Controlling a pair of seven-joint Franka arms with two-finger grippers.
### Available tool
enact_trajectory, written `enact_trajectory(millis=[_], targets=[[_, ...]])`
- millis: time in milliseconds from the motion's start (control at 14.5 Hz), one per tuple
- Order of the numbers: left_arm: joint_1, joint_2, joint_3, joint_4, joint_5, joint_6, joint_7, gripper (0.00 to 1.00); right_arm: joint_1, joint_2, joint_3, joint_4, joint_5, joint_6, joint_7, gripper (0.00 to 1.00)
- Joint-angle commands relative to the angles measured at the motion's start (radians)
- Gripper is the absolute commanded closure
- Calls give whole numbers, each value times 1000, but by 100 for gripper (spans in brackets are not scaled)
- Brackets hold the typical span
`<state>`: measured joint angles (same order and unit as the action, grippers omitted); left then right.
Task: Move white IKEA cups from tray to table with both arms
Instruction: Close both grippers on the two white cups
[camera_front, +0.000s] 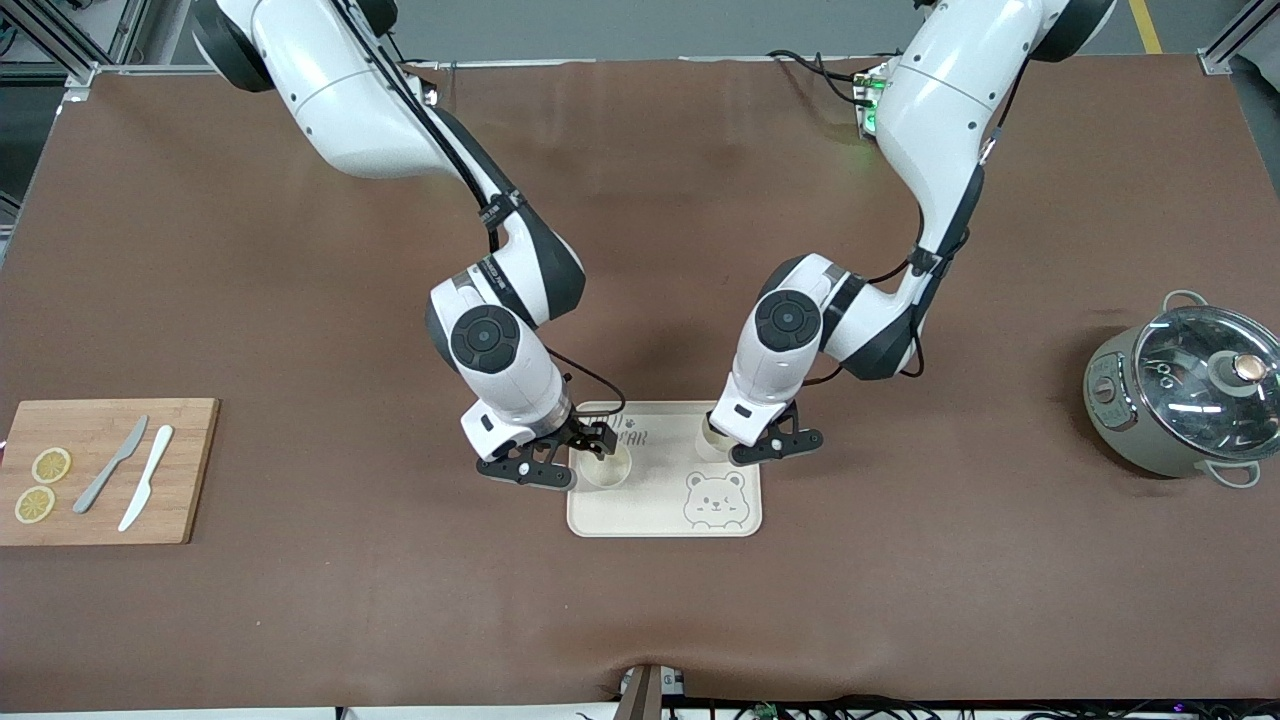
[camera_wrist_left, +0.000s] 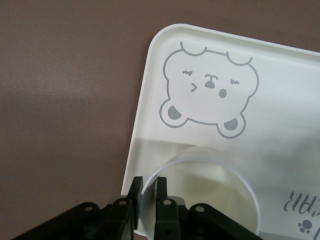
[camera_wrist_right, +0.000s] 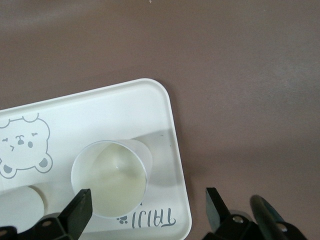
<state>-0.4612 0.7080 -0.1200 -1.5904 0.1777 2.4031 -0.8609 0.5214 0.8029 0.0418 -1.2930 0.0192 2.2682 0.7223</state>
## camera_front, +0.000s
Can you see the brown table mat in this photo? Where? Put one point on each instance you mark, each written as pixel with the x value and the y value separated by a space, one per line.
pixel 300 300

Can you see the grey pot with glass lid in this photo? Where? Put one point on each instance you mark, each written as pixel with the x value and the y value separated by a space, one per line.
pixel 1110 420

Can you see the glass pot lid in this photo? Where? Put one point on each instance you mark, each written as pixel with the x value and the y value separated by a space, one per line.
pixel 1190 400

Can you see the grey plastic knife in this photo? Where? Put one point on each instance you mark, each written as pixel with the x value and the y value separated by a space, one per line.
pixel 105 475

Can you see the wooden cutting board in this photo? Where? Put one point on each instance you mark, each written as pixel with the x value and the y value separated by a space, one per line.
pixel 100 520

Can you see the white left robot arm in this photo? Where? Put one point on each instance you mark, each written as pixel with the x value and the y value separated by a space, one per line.
pixel 930 100

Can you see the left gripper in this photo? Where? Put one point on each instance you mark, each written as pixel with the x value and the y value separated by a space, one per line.
pixel 710 418

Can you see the cream bear print tray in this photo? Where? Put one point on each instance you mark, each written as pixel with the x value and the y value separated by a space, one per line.
pixel 660 500

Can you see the white plastic knife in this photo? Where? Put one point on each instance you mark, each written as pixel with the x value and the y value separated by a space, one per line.
pixel 148 475

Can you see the metal table edge clamp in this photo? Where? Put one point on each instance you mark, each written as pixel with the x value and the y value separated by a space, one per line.
pixel 645 695

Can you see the white plastic cup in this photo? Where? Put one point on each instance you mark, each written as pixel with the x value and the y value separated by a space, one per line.
pixel 712 445
pixel 605 472

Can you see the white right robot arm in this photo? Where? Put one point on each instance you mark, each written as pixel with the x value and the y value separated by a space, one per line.
pixel 330 100

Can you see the aluminium frame profile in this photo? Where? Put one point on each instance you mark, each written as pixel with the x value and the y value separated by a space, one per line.
pixel 1235 35
pixel 60 45

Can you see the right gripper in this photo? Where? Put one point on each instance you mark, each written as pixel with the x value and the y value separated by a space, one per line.
pixel 583 433

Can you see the lemon slice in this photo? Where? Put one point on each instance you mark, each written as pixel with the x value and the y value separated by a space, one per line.
pixel 35 505
pixel 51 465

